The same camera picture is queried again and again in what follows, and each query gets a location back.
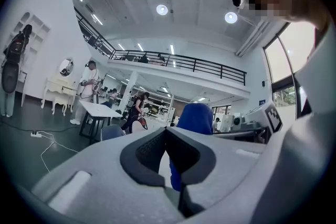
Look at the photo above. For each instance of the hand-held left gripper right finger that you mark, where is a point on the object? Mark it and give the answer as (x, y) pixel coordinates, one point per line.
(225, 165)

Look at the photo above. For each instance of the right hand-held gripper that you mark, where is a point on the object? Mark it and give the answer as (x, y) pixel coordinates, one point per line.
(273, 118)

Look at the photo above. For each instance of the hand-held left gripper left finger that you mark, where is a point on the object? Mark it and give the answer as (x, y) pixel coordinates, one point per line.
(99, 181)

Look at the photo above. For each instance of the blue wiping cloth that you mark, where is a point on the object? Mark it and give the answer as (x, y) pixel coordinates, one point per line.
(195, 118)

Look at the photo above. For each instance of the white washing machine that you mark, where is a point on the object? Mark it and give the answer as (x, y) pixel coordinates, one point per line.
(237, 120)

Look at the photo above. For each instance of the white table with black legs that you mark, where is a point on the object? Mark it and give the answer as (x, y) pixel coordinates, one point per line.
(99, 110)

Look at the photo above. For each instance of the large black-framed window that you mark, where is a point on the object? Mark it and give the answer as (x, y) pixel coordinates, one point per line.
(288, 47)

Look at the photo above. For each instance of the white power strip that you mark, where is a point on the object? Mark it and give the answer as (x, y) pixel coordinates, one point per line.
(36, 134)

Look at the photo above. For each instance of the white ceiling ducts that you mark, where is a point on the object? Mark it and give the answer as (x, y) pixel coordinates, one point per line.
(258, 34)

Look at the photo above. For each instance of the black mezzanine railing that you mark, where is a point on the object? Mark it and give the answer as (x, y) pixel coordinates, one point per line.
(194, 65)

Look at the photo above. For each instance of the white dressing table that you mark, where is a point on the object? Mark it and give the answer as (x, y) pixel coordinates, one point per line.
(56, 86)

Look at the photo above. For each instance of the round ceiling lamp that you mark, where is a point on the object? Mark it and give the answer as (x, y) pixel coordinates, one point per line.
(231, 17)
(162, 9)

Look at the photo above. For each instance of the oval wall mirror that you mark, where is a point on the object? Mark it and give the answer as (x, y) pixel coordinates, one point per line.
(66, 67)

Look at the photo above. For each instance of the white arched wall shelf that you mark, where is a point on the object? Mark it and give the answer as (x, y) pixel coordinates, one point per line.
(36, 34)

